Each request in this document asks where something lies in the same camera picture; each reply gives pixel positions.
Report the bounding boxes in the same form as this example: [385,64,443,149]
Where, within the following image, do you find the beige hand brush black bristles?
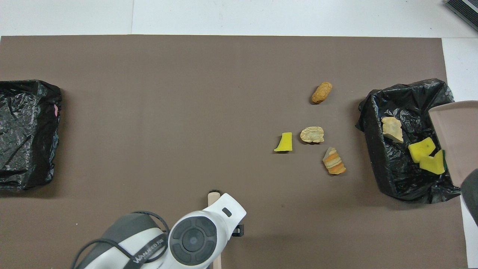
[207,190,224,269]

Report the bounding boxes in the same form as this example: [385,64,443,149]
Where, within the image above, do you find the small yellow sponge wedge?
[273,132,293,153]

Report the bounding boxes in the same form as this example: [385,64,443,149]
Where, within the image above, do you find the orange striped foam scrap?
[322,147,347,175]

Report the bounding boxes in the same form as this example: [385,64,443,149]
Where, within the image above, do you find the pale foam scrap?
[381,117,404,144]
[300,126,325,144]

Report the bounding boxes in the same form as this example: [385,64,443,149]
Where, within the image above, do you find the brown potato shaped scrap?
[311,81,333,105]

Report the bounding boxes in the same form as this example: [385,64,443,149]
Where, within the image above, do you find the yellow green sponge piece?
[419,149,447,175]
[407,137,436,163]

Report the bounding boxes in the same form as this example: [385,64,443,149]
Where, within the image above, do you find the beige plastic dustpan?
[428,100,478,187]

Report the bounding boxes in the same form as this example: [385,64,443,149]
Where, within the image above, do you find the black bag lined bin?
[356,78,463,204]

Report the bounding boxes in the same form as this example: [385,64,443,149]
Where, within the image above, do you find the black bag bin pink mark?
[0,79,62,191]

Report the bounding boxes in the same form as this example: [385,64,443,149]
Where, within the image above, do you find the large brown table mat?
[0,35,468,269]

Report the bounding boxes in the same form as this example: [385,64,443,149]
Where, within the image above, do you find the dark ribbed device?
[445,0,478,32]

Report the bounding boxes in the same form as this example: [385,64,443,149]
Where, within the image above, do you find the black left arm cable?
[71,211,170,269]

